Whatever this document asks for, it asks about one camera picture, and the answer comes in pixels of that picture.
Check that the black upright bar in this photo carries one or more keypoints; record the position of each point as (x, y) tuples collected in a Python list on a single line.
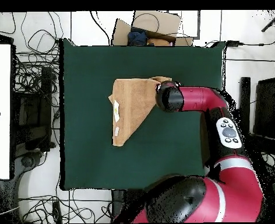
[(244, 98)]

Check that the black power adapter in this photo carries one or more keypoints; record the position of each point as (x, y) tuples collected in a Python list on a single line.
[(233, 43)]

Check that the black power strip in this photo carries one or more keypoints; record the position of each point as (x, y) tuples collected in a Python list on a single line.
[(57, 211)]

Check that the dark green table cloth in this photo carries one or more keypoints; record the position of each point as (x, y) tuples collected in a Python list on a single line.
[(93, 163)]

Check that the black rod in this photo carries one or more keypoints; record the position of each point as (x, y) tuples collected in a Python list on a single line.
[(273, 21)]

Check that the cardboard box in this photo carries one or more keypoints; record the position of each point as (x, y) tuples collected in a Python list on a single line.
[(165, 23)]

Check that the peach terry towel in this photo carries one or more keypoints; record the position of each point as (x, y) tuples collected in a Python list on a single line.
[(132, 105)]

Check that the black computer tower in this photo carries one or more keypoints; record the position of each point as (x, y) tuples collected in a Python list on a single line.
[(35, 116)]

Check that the dark blue garment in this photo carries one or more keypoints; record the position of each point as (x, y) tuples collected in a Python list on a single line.
[(137, 37)]

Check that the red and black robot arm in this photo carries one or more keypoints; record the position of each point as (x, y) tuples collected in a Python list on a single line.
[(198, 98)]

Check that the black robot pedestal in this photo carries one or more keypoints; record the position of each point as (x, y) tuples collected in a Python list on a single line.
[(117, 203)]

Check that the black monitor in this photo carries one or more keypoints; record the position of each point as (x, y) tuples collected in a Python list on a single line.
[(266, 109)]

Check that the orange cloth item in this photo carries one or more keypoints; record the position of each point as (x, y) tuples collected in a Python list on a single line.
[(158, 42)]

